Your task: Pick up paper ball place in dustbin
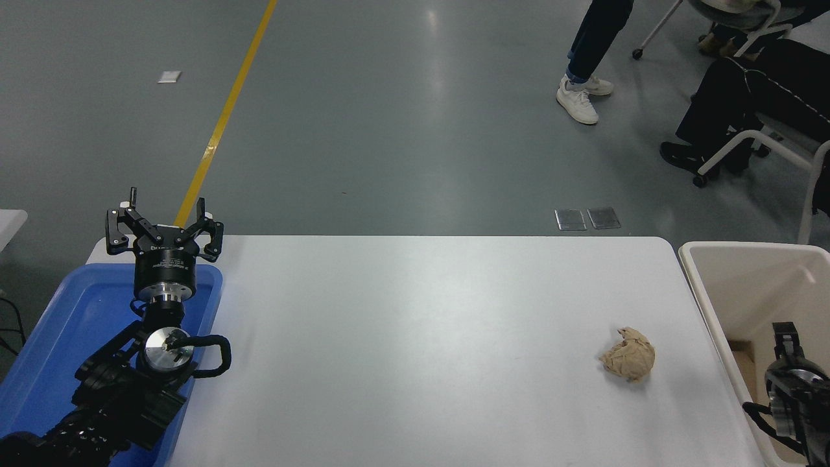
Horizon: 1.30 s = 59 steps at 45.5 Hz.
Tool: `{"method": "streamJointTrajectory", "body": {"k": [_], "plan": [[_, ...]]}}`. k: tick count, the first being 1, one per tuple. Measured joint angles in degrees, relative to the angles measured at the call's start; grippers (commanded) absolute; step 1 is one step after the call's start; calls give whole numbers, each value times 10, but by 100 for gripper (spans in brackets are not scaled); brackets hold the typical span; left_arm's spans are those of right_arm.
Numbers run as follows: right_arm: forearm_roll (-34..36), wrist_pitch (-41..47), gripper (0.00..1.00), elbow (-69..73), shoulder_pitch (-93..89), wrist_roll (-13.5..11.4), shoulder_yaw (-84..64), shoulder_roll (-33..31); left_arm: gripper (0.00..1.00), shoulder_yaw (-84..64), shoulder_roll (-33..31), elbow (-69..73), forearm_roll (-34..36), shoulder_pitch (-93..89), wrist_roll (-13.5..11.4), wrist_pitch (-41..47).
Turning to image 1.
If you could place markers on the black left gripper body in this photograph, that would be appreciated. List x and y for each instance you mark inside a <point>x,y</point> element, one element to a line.
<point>165,263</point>

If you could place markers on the tan paper ball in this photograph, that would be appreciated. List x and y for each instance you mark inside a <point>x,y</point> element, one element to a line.
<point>628,355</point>

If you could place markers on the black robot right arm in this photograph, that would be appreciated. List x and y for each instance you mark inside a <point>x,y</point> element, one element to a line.
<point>804,408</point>

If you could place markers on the blue plastic tray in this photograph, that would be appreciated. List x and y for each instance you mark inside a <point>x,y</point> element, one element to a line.
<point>71,311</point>

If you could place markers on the white side table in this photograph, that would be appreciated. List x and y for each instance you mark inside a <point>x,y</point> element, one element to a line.
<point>10,227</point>

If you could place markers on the yellow floor tape line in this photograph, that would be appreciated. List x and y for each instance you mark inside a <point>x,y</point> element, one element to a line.
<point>224,117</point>

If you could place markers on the small white floor tag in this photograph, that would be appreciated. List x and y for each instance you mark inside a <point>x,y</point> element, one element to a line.
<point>169,76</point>

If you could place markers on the metal floor plate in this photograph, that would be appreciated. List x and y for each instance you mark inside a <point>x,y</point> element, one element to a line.
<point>604,218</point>
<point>570,220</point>

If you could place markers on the person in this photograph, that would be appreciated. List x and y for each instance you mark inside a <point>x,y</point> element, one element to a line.
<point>726,97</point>
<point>596,32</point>
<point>710,44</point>

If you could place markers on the large pale bin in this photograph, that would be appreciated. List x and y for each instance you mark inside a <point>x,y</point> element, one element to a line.
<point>746,285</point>

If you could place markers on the white frame chair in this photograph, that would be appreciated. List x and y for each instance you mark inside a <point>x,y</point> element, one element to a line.
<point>794,146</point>
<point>746,16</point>

